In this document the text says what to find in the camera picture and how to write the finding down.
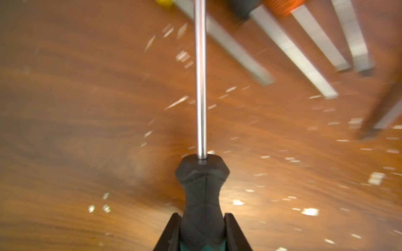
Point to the orange black screwdriver left group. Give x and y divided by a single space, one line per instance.
299 10

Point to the slim yellow handle screwdriver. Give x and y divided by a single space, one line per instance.
226 41

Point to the small green black screwdriver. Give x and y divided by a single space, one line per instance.
354 36

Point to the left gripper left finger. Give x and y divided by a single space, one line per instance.
170 237

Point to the large green black screwdriver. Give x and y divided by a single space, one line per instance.
202 227

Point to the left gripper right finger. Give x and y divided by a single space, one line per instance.
235 238

